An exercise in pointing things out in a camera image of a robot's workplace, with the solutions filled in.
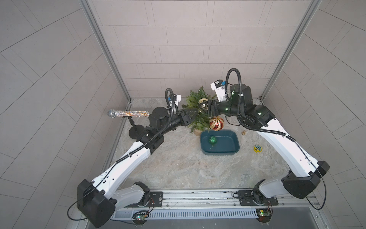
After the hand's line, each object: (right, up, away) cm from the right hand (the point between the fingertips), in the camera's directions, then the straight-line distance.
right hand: (201, 105), depth 64 cm
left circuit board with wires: (-28, -51, 0) cm, 58 cm away
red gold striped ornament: (+7, -9, +3) cm, 12 cm away
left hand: (-1, -3, +1) cm, 3 cm away
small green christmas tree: (+1, -9, +10) cm, 14 cm away
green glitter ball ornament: (+9, -22, +24) cm, 34 cm away
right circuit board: (+31, -53, +4) cm, 61 cm away
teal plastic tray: (+19, -24, +28) cm, 42 cm away
